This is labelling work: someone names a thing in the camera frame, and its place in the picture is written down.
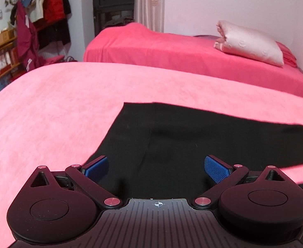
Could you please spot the wooden shelf unit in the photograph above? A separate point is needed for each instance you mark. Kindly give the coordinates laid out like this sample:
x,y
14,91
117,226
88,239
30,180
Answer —
x,y
9,61

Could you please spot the red bed cover far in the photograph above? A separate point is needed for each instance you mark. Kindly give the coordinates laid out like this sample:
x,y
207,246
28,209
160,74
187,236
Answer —
x,y
135,44

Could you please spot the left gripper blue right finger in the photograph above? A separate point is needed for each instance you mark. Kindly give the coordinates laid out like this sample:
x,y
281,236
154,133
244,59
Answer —
x,y
217,169

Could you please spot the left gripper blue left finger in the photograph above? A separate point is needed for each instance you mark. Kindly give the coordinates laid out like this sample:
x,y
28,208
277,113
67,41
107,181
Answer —
x,y
96,169

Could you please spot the black pants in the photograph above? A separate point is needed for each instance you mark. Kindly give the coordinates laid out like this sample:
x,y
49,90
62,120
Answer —
x,y
158,150

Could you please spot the red pillow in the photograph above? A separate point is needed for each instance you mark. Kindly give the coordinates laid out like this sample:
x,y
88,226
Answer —
x,y
288,56

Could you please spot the hanging clothes on rack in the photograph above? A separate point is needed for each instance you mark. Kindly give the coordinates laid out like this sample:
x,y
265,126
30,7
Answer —
x,y
38,24

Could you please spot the pink bed blanket near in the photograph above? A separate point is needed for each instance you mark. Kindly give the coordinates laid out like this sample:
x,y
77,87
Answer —
x,y
58,115

